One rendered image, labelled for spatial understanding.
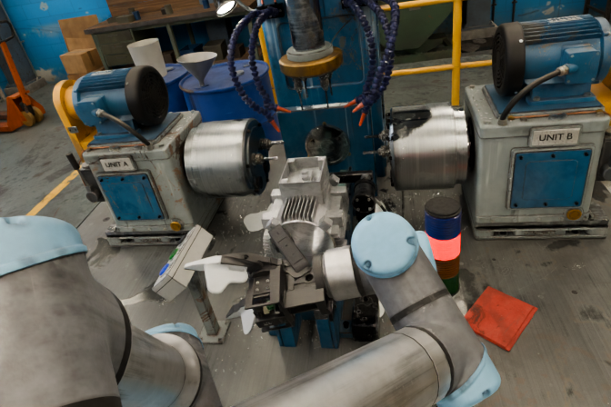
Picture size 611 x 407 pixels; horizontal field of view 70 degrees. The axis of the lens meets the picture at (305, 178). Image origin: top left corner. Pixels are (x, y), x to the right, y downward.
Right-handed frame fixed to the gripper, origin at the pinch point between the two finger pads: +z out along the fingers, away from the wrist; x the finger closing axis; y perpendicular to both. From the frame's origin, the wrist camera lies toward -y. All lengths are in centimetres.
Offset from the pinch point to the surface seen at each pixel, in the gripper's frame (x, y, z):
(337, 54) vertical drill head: 3, -70, -27
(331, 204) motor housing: 21.9, -33.7, -17.3
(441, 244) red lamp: 10.3, -6.9, -38.0
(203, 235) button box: 15.9, -27.6, 12.9
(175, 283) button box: 13.2, -13.1, 15.7
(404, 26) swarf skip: 177, -433, -90
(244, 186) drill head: 28, -56, 10
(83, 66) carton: 133, -510, 331
